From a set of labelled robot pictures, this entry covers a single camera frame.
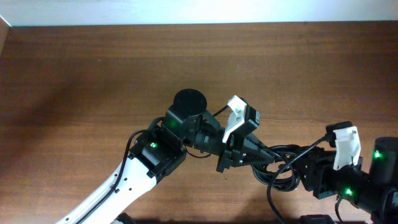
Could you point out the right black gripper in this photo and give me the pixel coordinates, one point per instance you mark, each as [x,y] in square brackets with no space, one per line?
[319,175]

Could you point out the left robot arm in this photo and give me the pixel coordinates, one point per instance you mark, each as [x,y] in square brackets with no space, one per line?
[154,153]

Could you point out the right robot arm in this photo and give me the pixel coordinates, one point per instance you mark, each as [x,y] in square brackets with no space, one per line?
[374,192]

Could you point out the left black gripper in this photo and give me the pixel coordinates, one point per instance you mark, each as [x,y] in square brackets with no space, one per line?
[254,151]

